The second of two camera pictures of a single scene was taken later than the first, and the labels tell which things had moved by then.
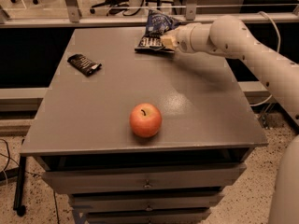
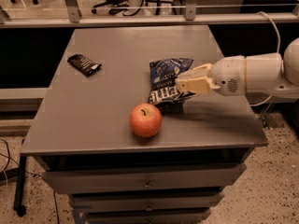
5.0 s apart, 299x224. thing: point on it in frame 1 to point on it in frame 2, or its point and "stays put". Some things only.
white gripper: x=183 y=38 to x=228 y=75
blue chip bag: x=157 y=24 to x=163 y=89
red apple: x=145 y=119 stays put
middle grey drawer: x=144 y=201 stays put
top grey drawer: x=119 y=179 stays put
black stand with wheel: x=20 y=189 stays put
